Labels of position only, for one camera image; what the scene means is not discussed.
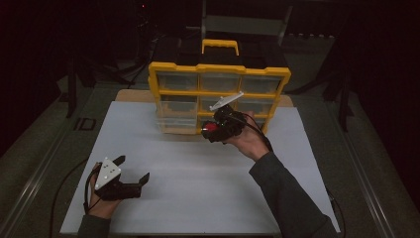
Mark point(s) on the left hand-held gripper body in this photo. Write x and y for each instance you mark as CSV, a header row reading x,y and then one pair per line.
x,y
109,180

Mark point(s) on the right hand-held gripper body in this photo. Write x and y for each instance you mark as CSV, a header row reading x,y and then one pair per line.
x,y
229,122

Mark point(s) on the small round red object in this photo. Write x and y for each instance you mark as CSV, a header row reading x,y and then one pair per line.
x,y
210,127

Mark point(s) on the clear plastic drawer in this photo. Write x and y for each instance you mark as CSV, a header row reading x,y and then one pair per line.
x,y
178,115

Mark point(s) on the yellow black drawer organizer cabinet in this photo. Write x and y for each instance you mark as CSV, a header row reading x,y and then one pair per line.
x,y
218,67

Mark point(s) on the person's left hand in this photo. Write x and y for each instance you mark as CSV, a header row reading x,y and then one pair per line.
x,y
102,206

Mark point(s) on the person's right hand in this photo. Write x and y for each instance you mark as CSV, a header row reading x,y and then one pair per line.
x,y
249,142

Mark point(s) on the black stand leg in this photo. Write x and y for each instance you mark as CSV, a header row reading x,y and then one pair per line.
x,y
71,89
344,105

